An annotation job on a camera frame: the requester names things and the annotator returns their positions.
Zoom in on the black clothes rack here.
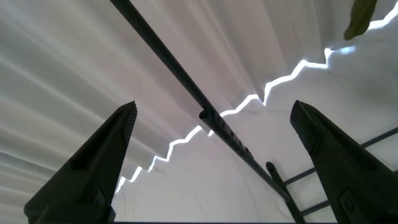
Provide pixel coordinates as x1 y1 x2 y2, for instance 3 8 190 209
109 0 398 224

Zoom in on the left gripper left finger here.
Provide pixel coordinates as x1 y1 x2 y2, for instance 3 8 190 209
23 101 138 223

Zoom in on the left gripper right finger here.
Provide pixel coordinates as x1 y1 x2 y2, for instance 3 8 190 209
289 100 398 223

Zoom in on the green garment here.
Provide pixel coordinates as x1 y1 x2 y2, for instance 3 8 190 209
343 0 379 41

